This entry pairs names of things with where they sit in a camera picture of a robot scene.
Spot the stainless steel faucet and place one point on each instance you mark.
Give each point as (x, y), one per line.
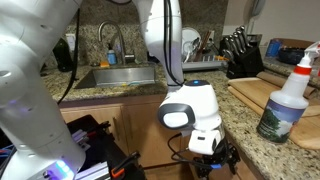
(122, 46)

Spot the dark bowl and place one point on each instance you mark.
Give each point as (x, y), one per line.
(291, 56)

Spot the blue soap pump dispenser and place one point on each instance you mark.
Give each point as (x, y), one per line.
(112, 57)

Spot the grey dish rack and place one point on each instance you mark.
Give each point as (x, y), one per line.
(203, 65)

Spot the dark green glass bottle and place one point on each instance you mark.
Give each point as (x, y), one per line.
(63, 56)

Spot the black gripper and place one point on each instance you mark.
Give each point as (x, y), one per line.
(218, 155)

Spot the white spray bottle red collar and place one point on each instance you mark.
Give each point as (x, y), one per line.
(286, 106)

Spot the blue rimmed glass bowl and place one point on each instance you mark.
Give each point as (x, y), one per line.
(140, 83)

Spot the clear drinking glass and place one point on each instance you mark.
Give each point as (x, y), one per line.
(190, 46)

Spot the brown utensil bundle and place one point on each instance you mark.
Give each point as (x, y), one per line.
(204, 45)

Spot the kitchen scissors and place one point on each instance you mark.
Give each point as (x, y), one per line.
(228, 55)

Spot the orange sponge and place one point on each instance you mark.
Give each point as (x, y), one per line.
(104, 64)

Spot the black equipment cart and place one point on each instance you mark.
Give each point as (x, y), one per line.
(100, 150)

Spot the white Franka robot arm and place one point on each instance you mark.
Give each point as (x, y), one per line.
(26, 100)

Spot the black clamp orange trigger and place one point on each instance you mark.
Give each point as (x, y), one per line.
(125, 163)
(99, 128)

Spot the black knife block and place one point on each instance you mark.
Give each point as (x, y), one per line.
(248, 63)

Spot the silver aluminium frame rail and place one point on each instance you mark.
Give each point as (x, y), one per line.
(93, 171)

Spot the small wooden cutting board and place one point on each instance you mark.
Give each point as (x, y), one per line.
(256, 91)

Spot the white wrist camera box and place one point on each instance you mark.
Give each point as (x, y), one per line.
(204, 142)

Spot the white wall outlet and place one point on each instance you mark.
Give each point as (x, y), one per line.
(212, 35)
(71, 40)

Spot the blue container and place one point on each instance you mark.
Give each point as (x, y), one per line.
(274, 48)

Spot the white dinner plate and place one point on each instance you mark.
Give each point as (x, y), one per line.
(190, 34)

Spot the stainless steel sink basin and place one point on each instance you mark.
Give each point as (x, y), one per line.
(116, 76)

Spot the large wooden cutting board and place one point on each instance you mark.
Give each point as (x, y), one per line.
(308, 133)

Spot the small orange item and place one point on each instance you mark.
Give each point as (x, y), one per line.
(221, 58)

